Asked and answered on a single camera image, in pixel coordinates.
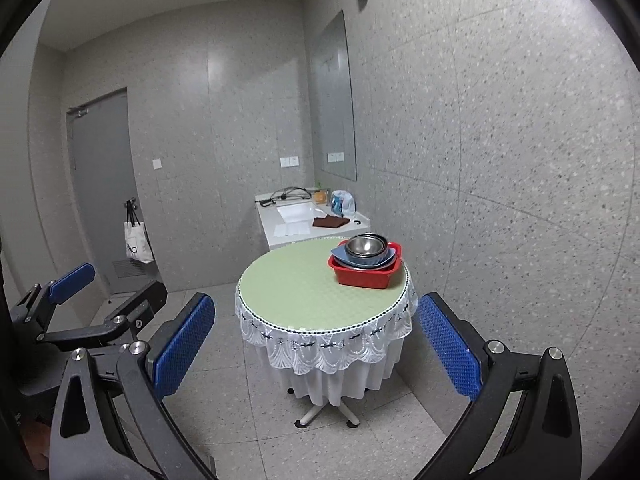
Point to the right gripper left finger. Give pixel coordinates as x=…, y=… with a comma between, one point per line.
x=146, y=372

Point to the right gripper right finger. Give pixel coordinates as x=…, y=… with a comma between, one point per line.
x=543, y=440

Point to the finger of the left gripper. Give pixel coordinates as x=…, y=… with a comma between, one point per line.
x=32, y=315
x=119, y=327

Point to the blue square plate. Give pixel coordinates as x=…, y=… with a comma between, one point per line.
x=366, y=263

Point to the steel bowl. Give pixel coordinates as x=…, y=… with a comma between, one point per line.
x=366, y=245

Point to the white tote bag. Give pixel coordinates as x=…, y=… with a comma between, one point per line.
x=137, y=243

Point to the white paper sheets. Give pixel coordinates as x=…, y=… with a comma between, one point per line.
x=292, y=229

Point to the grey door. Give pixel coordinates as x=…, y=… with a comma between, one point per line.
x=103, y=182

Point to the white sink counter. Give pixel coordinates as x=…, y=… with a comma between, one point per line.
x=272, y=210

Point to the green checkered tablecloth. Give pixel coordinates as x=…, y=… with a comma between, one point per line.
x=326, y=341

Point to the brown cloth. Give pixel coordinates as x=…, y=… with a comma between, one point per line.
x=330, y=222

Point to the orange soap bottle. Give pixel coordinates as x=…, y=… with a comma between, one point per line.
x=321, y=195

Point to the red plastic basin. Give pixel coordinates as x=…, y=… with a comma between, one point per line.
x=374, y=278

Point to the blue white plastic bag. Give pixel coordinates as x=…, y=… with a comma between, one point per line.
x=342, y=204

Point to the double wall socket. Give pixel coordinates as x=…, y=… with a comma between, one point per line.
x=290, y=161

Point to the mirror side wall socket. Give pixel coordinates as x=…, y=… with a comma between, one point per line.
x=334, y=157

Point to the wall mirror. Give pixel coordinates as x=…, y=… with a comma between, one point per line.
x=332, y=106

